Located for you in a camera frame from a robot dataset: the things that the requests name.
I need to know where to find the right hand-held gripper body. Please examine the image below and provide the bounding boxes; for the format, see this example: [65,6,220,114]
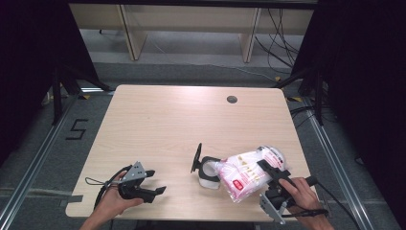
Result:
[259,180,295,225]

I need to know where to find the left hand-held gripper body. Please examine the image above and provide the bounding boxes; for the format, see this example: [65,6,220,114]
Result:
[118,161,157,204]

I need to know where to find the red and white plastic bag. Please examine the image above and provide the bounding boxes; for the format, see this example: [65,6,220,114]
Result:
[216,145,288,204]

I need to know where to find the clear jar with black lid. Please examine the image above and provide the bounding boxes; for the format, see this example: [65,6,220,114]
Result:
[191,142,225,190]

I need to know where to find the person's right hand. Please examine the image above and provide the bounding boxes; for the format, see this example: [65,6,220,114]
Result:
[279,177,322,221]

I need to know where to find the person's left hand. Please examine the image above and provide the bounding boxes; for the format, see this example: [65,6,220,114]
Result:
[90,172,145,222]

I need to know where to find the grey floor tape strip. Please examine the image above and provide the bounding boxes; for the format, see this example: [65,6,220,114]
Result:
[58,195,84,207]

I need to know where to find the black metal stand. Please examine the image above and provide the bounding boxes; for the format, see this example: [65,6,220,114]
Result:
[51,63,115,127]
[272,68,326,127]

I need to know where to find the black curtain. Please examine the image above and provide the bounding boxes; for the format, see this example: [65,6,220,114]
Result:
[291,0,406,221]
[0,0,101,167]

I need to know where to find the light wooden shelf unit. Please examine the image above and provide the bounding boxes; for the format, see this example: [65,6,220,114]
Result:
[69,3,315,63]

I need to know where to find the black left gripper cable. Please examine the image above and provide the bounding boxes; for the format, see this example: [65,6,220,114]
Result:
[94,164,133,211]

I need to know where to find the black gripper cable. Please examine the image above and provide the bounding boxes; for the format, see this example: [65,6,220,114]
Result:
[94,164,133,211]
[314,181,362,230]

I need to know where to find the black wrist strap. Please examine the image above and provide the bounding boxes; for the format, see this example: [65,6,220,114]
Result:
[281,208,329,219]

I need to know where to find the grey cord loop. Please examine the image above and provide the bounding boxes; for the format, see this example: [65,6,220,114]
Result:
[84,176,108,187]

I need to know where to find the metal floor rail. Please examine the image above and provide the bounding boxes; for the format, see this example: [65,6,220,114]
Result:
[303,95,378,230]
[0,92,82,230]

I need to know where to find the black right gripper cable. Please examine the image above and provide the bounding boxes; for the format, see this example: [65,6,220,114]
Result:
[314,181,362,230]

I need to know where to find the black floor cable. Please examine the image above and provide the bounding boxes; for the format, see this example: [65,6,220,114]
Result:
[288,104,320,129]

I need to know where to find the white floor cable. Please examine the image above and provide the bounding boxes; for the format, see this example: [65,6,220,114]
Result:
[204,61,280,81]

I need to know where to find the black cable bundle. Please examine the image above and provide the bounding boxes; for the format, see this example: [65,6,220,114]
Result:
[254,8,305,77]

